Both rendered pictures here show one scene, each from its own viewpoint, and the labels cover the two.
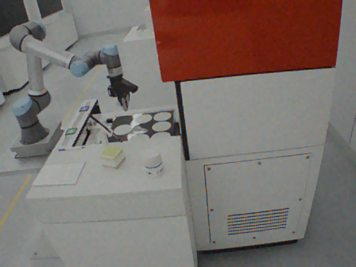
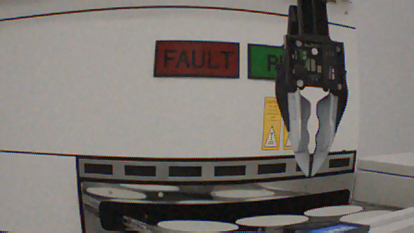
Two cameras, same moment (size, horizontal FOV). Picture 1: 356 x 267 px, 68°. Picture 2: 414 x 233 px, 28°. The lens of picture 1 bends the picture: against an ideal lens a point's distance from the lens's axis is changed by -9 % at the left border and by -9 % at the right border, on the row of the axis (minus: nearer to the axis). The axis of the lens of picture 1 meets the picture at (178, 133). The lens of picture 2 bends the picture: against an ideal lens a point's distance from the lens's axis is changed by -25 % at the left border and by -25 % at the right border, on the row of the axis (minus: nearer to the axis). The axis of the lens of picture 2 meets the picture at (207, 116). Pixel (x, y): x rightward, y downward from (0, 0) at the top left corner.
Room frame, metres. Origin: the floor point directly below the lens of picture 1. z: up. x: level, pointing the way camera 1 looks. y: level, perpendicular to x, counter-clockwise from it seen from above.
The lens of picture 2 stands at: (2.03, 1.16, 1.10)
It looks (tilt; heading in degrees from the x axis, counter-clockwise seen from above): 3 degrees down; 241
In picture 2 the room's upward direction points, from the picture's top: 2 degrees clockwise
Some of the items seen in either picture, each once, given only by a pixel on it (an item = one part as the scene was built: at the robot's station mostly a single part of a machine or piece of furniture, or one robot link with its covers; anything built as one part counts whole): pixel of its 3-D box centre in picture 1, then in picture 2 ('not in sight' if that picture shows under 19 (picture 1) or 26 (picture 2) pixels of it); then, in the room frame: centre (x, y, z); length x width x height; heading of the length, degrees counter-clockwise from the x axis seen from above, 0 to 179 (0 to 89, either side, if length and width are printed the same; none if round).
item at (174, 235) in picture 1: (139, 205); not in sight; (1.25, 0.30, 0.41); 0.97 x 0.64 x 0.82; 176
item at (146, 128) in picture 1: (141, 129); (310, 229); (1.33, 0.19, 0.90); 0.34 x 0.34 x 0.01; 86
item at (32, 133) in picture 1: (32, 129); not in sight; (1.43, 0.85, 0.95); 0.15 x 0.15 x 0.10
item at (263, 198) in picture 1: (241, 167); not in sight; (1.48, -0.39, 0.41); 0.82 x 0.71 x 0.82; 176
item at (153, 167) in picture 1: (152, 163); not in sight; (0.86, 0.11, 1.01); 0.07 x 0.07 x 0.10
